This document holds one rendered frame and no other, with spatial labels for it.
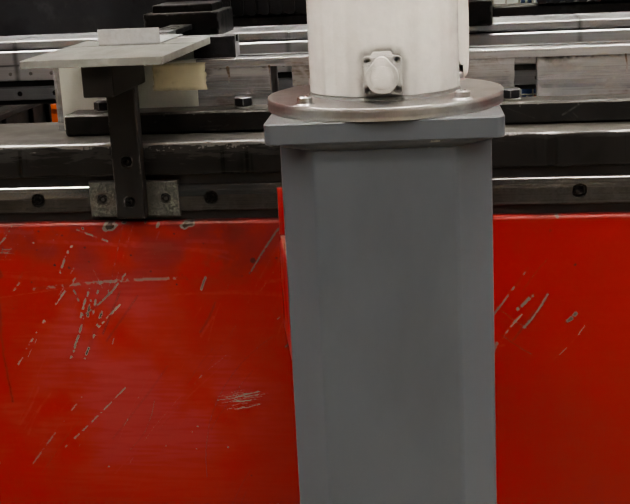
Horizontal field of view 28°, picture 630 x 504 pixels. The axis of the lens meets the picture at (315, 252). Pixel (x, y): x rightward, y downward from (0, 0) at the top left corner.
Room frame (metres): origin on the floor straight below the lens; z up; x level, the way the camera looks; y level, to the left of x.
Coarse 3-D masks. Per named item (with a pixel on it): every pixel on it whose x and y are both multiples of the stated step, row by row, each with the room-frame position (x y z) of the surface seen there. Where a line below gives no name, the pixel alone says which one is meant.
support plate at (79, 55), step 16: (64, 48) 1.70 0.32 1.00; (80, 48) 1.69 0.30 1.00; (96, 48) 1.67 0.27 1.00; (112, 48) 1.66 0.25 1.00; (128, 48) 1.65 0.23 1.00; (144, 48) 1.64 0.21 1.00; (160, 48) 1.62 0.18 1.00; (176, 48) 1.61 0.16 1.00; (192, 48) 1.67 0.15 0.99; (32, 64) 1.54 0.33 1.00; (48, 64) 1.54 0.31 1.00; (64, 64) 1.54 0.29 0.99; (80, 64) 1.53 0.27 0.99; (96, 64) 1.53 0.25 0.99; (112, 64) 1.53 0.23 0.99; (128, 64) 1.52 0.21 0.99; (144, 64) 1.52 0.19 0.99; (160, 64) 1.52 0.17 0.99
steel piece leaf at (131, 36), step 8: (104, 32) 1.70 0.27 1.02; (112, 32) 1.70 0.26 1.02; (120, 32) 1.70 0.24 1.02; (128, 32) 1.70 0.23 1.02; (136, 32) 1.70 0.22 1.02; (144, 32) 1.70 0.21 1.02; (152, 32) 1.69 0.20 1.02; (104, 40) 1.70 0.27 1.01; (112, 40) 1.70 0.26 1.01; (120, 40) 1.70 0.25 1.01; (128, 40) 1.70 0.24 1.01; (136, 40) 1.70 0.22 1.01; (144, 40) 1.70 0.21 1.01; (152, 40) 1.69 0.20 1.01; (160, 40) 1.72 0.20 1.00; (168, 40) 1.74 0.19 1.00
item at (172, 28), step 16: (144, 16) 1.98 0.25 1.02; (160, 16) 1.98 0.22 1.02; (176, 16) 1.98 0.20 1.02; (192, 16) 1.97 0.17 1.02; (208, 16) 1.97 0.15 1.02; (224, 16) 2.01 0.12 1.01; (160, 32) 1.83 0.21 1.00; (176, 32) 1.87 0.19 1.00; (192, 32) 1.97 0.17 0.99; (208, 32) 1.97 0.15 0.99; (224, 32) 2.00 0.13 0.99
